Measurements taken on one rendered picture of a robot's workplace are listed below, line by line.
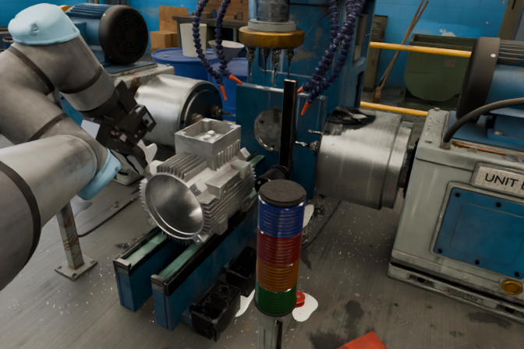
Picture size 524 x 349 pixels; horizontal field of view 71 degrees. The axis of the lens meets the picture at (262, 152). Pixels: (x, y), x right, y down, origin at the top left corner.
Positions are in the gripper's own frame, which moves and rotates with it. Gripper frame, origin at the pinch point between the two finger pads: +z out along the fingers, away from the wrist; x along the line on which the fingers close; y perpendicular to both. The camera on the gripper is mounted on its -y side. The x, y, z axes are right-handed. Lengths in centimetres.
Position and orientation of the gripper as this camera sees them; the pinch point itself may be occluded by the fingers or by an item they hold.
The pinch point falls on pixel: (142, 173)
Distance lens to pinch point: 79.6
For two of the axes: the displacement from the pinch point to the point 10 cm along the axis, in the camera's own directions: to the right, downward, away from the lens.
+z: 2.0, 6.0, 7.8
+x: -8.9, -2.2, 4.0
